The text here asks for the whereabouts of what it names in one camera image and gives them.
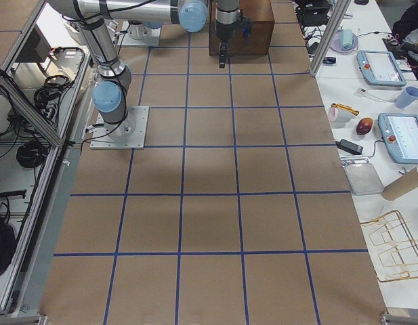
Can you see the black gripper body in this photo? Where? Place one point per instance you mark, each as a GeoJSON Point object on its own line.
{"type": "Point", "coordinates": [224, 32]}

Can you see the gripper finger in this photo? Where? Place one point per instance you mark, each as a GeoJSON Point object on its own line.
{"type": "Point", "coordinates": [223, 54]}

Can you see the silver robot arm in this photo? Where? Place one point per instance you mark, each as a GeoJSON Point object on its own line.
{"type": "Point", "coordinates": [110, 96]}

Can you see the dark wooden drawer cabinet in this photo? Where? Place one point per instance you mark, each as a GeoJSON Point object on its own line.
{"type": "Point", "coordinates": [257, 41]}

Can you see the teal block in bowl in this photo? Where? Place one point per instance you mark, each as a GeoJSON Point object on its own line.
{"type": "Point", "coordinates": [346, 39]}

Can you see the small black connector box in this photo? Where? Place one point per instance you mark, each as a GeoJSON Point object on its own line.
{"type": "Point", "coordinates": [329, 60]}

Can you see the white bowl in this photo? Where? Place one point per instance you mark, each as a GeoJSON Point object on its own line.
{"type": "Point", "coordinates": [335, 46]}

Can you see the pink paper cup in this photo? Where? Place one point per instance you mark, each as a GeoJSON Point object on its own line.
{"type": "Point", "coordinates": [339, 115]}

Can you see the black rectangular device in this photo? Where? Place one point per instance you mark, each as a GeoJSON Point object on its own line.
{"type": "Point", "coordinates": [349, 147]}

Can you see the upper teach pendant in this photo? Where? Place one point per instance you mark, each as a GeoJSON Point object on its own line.
{"type": "Point", "coordinates": [380, 68]}

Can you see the teach pendant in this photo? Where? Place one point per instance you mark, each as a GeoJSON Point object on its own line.
{"type": "Point", "coordinates": [380, 68]}
{"type": "Point", "coordinates": [400, 135]}

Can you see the dark red object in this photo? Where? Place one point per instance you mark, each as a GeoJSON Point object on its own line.
{"type": "Point", "coordinates": [364, 126]}

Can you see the light blue plastic cup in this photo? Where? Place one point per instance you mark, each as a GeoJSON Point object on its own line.
{"type": "Point", "coordinates": [407, 97]}

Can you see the metal tray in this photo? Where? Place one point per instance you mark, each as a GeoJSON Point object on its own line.
{"type": "Point", "coordinates": [363, 179]}

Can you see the lower teach pendant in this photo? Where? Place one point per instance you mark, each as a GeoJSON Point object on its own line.
{"type": "Point", "coordinates": [400, 135]}

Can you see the cardboard tube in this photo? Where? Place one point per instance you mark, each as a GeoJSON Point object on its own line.
{"type": "Point", "coordinates": [401, 186]}

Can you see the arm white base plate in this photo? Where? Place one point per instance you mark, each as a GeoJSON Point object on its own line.
{"type": "Point", "coordinates": [134, 33]}
{"type": "Point", "coordinates": [130, 134]}

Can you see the aluminium frame post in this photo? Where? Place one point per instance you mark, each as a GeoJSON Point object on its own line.
{"type": "Point", "coordinates": [330, 30]}

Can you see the white remote with cable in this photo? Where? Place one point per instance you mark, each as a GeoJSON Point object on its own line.
{"type": "Point", "coordinates": [365, 93]}

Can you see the gold wire rack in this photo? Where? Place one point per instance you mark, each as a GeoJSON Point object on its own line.
{"type": "Point", "coordinates": [393, 248]}

